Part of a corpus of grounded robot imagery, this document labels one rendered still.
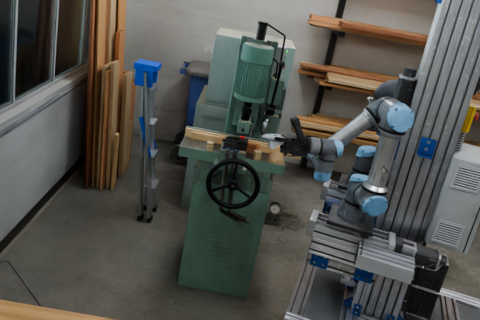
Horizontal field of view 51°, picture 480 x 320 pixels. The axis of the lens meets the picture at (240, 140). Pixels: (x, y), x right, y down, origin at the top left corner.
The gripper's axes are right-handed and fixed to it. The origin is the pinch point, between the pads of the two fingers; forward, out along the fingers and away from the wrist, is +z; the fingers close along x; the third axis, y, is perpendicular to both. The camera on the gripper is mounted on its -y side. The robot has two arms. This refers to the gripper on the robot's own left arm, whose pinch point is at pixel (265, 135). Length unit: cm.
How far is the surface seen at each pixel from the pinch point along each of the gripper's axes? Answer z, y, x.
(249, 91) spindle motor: -4, -11, 65
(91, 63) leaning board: 93, -3, 184
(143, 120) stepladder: 50, 27, 145
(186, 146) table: 26, 25, 68
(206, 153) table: 15, 27, 66
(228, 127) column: -1, 16, 96
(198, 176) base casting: 17, 41, 68
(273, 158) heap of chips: -22, 24, 60
